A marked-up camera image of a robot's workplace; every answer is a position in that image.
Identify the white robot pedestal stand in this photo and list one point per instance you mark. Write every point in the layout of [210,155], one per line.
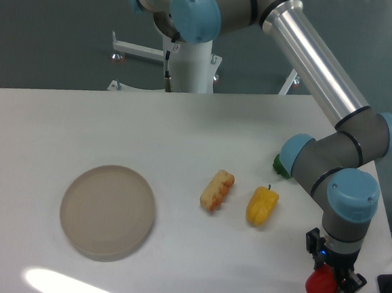
[188,68]

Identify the orange toy bread piece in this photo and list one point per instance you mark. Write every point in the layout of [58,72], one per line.
[217,189]

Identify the green toy pepper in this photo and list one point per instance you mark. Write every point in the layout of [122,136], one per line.
[279,168]

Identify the beige round plate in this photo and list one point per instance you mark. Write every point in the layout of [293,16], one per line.
[107,212]

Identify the red toy pepper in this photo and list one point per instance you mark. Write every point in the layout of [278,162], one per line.
[321,281]

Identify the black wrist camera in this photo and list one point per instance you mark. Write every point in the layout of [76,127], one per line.
[314,241]

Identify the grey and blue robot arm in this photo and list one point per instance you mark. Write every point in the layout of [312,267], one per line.
[328,169]

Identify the yellow toy pepper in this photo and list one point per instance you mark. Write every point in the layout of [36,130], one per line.
[261,205]

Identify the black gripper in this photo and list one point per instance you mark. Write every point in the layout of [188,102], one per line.
[341,255]

